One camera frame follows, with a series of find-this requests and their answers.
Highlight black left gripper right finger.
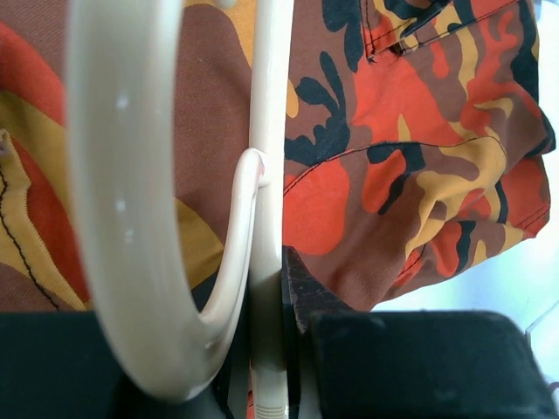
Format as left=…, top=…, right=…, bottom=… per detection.
left=283, top=247, right=557, bottom=418

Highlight beige wooden hanger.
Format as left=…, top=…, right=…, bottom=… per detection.
left=64, top=0, right=293, bottom=419

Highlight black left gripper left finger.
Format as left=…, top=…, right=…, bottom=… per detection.
left=1, top=264, right=252, bottom=418

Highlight orange camouflage trousers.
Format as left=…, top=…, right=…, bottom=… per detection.
left=1, top=1, right=556, bottom=312

